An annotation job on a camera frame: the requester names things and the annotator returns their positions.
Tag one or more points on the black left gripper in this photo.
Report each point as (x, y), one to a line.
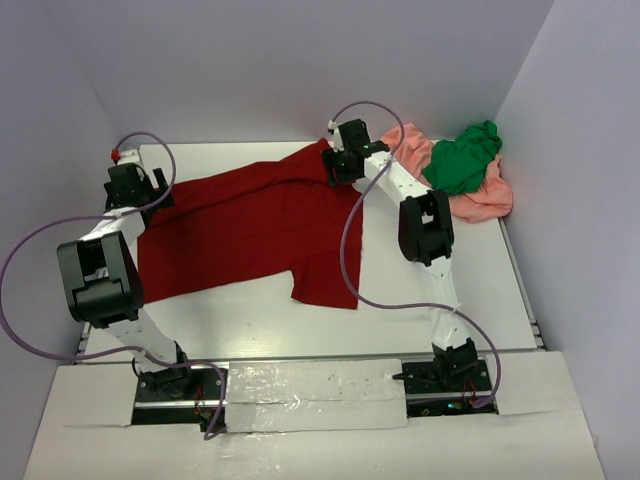
(161, 189)

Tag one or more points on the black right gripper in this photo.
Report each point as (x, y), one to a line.
(331, 160)

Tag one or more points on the red t-shirt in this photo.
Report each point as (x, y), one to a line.
(259, 220)

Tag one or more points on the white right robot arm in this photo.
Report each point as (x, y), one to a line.
(425, 238)

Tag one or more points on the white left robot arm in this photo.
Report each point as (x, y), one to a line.
(103, 287)

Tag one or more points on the green t-shirt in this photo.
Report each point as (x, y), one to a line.
(459, 166)

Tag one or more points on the salmon pink t-shirt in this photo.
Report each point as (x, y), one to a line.
(494, 198)

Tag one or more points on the white cardboard front cover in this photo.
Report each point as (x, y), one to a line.
(538, 432)

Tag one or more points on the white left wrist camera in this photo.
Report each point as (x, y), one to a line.
(127, 156)

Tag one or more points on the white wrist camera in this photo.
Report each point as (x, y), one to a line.
(335, 137)
(127, 156)

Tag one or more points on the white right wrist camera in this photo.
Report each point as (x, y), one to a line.
(335, 137)

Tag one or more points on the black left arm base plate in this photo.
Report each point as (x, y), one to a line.
(177, 397)

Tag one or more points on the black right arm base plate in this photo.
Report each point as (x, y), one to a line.
(426, 396)

